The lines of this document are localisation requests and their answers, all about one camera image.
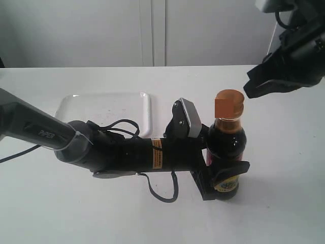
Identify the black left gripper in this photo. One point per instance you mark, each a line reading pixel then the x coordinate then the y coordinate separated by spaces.
pixel 186 155

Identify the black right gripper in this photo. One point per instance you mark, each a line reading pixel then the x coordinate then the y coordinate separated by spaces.
pixel 299 61

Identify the dark soy sauce bottle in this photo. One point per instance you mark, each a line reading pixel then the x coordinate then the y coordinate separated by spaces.
pixel 226 140

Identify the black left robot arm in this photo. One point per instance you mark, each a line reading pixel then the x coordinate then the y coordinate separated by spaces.
pixel 106 153

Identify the white rectangular plastic tray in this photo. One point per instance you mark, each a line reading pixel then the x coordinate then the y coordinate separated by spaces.
pixel 106 108

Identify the white cabinet with doors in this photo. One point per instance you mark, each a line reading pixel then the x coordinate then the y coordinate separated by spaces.
pixel 133 33

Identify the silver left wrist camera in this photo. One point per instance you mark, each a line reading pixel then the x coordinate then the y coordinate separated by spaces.
pixel 186 121

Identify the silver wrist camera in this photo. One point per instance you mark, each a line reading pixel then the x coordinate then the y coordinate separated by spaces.
pixel 272 6
pixel 186 121

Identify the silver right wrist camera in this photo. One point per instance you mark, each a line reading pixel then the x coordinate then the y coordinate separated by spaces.
pixel 272 6

